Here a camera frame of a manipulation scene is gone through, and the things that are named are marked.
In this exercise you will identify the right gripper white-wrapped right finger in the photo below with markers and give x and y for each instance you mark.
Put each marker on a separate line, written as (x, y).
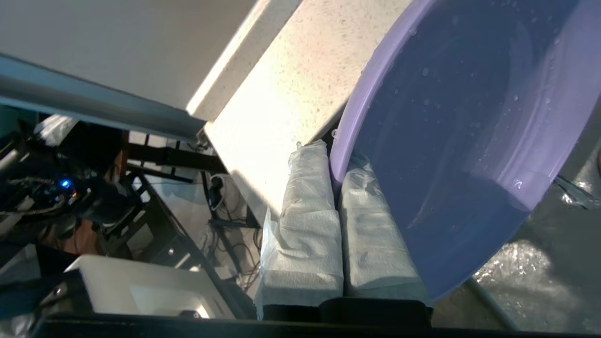
(371, 244)

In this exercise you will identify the right gripper white-wrapped left finger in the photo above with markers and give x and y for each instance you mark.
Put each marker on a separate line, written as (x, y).
(305, 225)

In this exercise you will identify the lilac plastic plate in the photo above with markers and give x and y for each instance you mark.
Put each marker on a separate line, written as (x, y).
(469, 117)

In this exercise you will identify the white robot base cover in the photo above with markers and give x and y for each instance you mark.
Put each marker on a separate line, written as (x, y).
(141, 286)

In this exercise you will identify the stainless steel sink basin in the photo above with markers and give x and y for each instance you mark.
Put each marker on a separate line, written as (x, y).
(554, 263)

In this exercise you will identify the white cabinet side panel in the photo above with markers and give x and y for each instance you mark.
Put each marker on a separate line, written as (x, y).
(117, 42)

